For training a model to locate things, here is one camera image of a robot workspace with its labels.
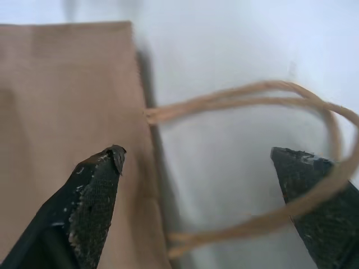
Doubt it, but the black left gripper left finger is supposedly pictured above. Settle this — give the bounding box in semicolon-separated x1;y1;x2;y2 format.
0;145;127;269

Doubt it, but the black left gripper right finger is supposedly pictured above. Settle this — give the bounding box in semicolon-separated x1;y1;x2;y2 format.
270;146;359;269

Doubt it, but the brown paper bag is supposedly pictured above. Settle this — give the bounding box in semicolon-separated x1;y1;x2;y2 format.
0;20;359;269

